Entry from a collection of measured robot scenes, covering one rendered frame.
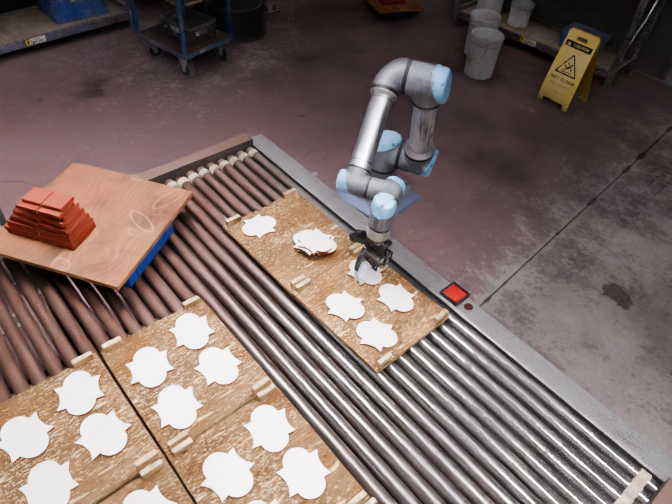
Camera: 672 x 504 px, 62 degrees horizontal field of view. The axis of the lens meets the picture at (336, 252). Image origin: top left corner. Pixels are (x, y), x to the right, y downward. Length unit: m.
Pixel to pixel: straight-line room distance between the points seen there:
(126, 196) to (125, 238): 0.22
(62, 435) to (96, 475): 0.16
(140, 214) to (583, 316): 2.44
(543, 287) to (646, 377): 0.71
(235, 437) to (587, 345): 2.20
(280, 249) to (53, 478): 1.00
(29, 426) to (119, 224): 0.71
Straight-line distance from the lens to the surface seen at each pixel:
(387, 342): 1.79
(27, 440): 1.74
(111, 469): 1.64
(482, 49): 5.30
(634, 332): 3.52
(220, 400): 1.68
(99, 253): 1.97
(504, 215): 3.89
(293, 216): 2.17
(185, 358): 1.77
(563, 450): 1.79
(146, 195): 2.16
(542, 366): 1.92
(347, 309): 1.85
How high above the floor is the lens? 2.38
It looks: 45 degrees down
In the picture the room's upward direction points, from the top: 5 degrees clockwise
